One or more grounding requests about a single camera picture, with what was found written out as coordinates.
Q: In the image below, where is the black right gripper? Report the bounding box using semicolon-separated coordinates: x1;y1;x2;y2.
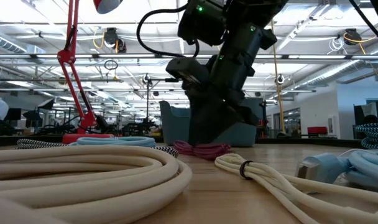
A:
184;43;260;146

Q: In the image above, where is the teal plastic bin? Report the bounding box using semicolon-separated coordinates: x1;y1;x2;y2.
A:
159;100;265;147

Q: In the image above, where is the light blue cable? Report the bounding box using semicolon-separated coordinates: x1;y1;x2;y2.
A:
69;136;157;148
296;148;378;191

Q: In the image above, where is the beige cable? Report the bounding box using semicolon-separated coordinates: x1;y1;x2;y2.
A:
0;144;193;224

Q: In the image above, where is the teal braided cable bundle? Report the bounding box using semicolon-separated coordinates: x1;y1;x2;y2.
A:
355;123;378;150

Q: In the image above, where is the black-white braided cable bundle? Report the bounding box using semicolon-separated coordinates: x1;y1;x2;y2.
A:
16;138;180;159

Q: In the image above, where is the black tripod stand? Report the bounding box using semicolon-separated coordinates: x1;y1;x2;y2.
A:
141;73;154;125

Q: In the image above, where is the red storage box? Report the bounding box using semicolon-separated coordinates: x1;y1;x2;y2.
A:
307;126;328;137

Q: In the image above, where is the red desk lamp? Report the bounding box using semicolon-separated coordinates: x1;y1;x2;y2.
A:
57;0;124;144

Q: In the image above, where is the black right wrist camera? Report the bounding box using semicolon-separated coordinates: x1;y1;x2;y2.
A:
165;57;212;93

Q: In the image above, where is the yellow power cord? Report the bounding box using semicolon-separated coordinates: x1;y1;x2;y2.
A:
270;18;287;134

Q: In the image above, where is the cream cable bundle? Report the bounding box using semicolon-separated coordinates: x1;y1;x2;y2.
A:
214;152;378;224

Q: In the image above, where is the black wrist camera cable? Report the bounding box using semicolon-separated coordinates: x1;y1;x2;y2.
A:
136;3;200;59

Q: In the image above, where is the black ceiling cord reel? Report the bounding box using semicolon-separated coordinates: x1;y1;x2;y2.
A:
343;27;364;46
103;27;127;54

